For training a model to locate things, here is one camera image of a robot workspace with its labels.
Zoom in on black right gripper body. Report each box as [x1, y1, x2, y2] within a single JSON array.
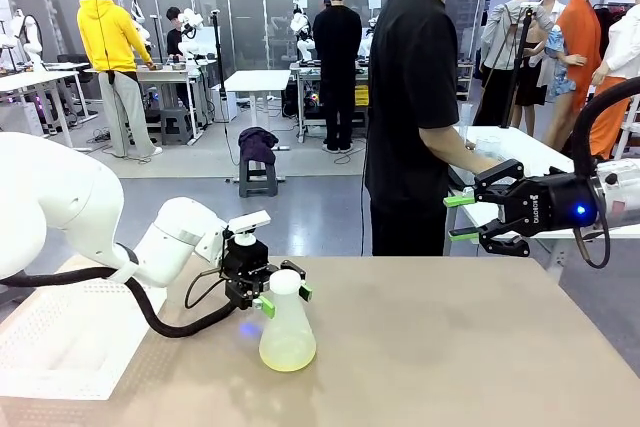
[[504, 170, 601, 241]]

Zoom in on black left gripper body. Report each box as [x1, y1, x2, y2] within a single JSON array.
[[219, 239, 281, 312]]

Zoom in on translucent conical flask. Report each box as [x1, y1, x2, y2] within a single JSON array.
[[258, 291, 318, 374]]

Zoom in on person's right forearm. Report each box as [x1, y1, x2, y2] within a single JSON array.
[[424, 134, 502, 179]]

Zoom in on white side table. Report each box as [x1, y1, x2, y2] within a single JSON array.
[[443, 125, 640, 268]]

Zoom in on grey step stool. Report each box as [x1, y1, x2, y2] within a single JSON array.
[[237, 156, 280, 199]]

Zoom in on figure in blue floral dress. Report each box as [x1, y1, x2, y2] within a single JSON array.
[[537, 0, 586, 148]]

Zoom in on black tripod stand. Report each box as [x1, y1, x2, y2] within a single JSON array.
[[499, 1, 535, 129]]

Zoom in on dark purple jacket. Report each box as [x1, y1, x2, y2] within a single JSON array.
[[237, 126, 279, 165]]

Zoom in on mannequin in orange clothes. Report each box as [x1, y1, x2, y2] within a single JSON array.
[[556, 0, 632, 161]]

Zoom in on person in black t-shirt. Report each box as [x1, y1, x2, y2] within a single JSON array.
[[363, 0, 501, 257]]

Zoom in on black step stool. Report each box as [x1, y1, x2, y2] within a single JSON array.
[[158, 106, 194, 147]]

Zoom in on mannequin in white shirt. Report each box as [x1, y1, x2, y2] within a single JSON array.
[[592, 4, 640, 98]]

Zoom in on white standing table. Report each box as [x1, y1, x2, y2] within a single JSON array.
[[223, 69, 293, 184]]

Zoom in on white perforated plastic basket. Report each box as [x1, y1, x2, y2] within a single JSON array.
[[0, 266, 167, 401]]

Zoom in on white workshop desk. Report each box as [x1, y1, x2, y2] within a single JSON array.
[[0, 69, 100, 153], [87, 62, 209, 144]]

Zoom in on standing person in black clothes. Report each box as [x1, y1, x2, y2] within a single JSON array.
[[312, 0, 364, 154]]

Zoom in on person in yellow hoodie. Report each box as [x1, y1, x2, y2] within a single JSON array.
[[77, 0, 164, 160]]

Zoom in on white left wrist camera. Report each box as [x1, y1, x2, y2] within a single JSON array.
[[227, 211, 273, 247]]

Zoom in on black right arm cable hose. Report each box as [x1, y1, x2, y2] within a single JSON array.
[[571, 76, 640, 176]]

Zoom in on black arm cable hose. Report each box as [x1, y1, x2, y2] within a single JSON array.
[[571, 76, 640, 176], [0, 266, 240, 339]]

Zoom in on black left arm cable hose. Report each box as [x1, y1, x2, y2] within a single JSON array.
[[0, 266, 240, 339]]

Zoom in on black camera pole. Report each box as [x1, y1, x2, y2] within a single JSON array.
[[209, 9, 227, 123]]

